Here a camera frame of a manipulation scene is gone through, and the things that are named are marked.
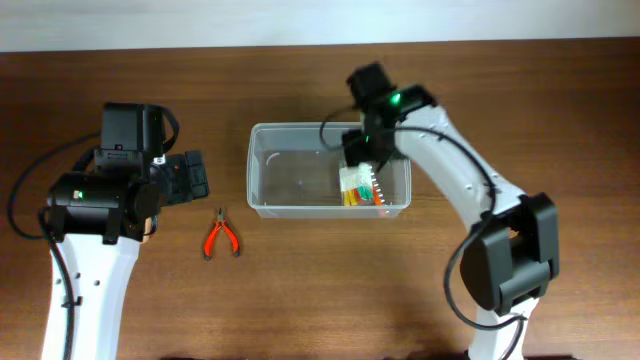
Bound orange scraper wooden handle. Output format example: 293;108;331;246
142;217;157;243

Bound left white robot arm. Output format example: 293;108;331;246
38;103;209;359

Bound clear plastic container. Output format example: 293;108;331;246
246;122;412;219

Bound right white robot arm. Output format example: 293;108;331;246
341;62;559;359

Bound clear box coloured plugs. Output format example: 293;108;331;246
338;163;376;207

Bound orange screwdriver bit holder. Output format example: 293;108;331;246
368;164;385;206

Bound orange handled pliers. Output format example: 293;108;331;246
202;207;242;260

